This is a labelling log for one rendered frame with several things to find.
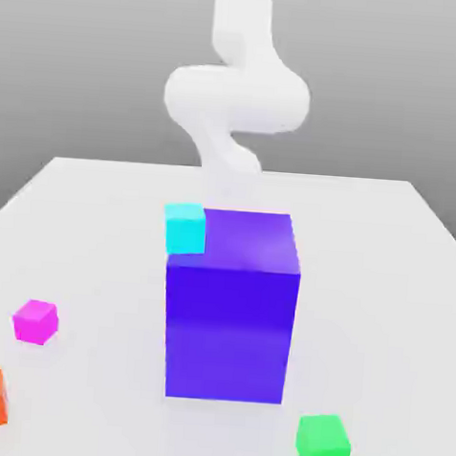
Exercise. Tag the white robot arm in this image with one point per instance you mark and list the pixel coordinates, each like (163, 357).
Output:
(237, 98)

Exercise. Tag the small cyan cube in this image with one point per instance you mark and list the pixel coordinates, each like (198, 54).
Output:
(185, 230)

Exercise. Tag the small magenta cube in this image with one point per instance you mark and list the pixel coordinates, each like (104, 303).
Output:
(35, 323)

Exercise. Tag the small green cube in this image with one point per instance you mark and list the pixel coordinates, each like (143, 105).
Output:
(323, 445)

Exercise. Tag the large purple box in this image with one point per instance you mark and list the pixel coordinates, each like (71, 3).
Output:
(228, 327)

